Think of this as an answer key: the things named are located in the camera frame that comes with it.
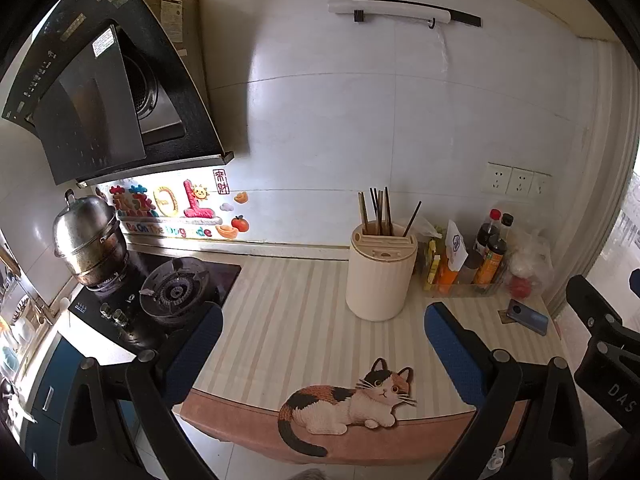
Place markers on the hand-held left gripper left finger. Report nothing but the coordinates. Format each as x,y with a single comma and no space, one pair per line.
200,345

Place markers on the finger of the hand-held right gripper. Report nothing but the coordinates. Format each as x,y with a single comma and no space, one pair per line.
592,300

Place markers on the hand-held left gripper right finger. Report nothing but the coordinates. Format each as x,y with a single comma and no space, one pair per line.
452,350

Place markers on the cream utensil holder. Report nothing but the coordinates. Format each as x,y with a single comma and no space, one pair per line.
380,280

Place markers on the thin black chopstick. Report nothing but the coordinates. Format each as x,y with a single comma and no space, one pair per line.
413,219

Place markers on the light wooden chopstick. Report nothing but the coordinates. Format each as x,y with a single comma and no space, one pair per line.
364,212

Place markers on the black burner pan support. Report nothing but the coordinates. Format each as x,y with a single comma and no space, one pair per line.
175,290

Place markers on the clear condiment organiser tray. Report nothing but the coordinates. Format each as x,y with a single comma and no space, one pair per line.
465,290

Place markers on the blue smartphone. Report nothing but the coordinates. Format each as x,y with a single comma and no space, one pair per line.
527,316

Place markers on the red tomato in bag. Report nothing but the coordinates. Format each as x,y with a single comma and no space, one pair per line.
521,288

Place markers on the black gas stove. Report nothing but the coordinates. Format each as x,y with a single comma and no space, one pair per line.
220,275

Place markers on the clear plastic bag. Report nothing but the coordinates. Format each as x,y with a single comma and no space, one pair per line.
427,227
530,257

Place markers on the stove knob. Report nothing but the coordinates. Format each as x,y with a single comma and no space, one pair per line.
106,311
120,316

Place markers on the dark lid spice jar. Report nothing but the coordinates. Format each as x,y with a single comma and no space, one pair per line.
471,267

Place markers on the yellow seasoning packets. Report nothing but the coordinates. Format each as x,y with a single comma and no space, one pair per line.
433,265

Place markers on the striped cat print mat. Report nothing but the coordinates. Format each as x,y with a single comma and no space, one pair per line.
300,320

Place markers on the white packet blue logo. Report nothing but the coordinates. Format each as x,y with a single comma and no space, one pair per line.
456,245

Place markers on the red cap sauce bottle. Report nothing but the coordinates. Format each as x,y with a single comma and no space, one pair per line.
487,232

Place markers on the blue cabinet door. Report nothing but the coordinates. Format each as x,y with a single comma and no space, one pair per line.
55,390

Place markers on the steel steamer pot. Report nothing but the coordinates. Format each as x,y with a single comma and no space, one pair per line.
90,240

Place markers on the dark brown chopstick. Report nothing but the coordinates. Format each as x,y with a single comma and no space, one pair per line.
372,210
387,210
381,212
377,207

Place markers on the black range hood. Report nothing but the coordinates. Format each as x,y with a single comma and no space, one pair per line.
90,110

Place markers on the gold ingot wall sticker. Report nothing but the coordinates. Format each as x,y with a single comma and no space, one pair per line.
242,196
227,232

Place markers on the white wall socket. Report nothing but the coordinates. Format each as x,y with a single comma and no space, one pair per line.
498,178
540,184
521,181

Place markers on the red tomato wall sticker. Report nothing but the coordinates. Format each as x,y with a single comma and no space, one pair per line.
240,223

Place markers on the colourful letter wall sticker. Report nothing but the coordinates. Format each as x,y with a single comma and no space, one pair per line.
197,207

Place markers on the white cloud wall sticker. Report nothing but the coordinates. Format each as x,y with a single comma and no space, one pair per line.
227,207

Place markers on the yellow sun wall sticker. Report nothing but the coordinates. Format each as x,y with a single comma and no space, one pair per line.
199,193

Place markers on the red seal wall sticker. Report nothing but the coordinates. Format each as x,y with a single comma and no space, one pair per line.
220,182

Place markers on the black wall hook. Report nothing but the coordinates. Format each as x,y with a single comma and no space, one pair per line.
432,23

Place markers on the white and black wall rack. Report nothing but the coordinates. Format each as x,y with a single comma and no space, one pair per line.
390,8

